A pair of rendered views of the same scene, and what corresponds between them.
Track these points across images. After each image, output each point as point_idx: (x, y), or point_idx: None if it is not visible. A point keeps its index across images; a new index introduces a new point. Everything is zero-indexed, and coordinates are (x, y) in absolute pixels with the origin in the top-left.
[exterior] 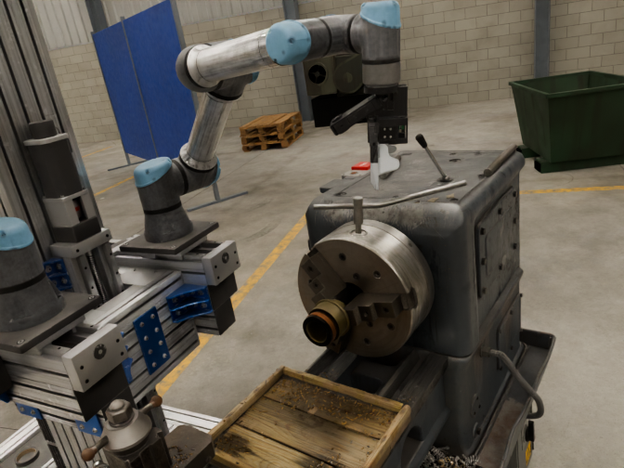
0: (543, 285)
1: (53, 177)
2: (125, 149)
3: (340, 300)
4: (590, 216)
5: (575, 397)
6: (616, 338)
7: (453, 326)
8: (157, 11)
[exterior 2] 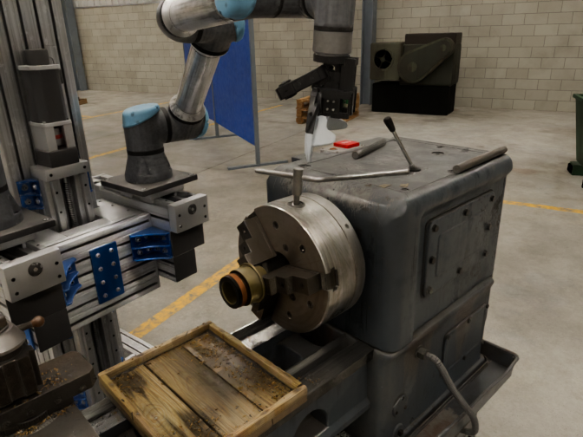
0: (550, 306)
1: (37, 103)
2: None
3: (272, 269)
4: None
5: (545, 427)
6: None
7: (382, 318)
8: None
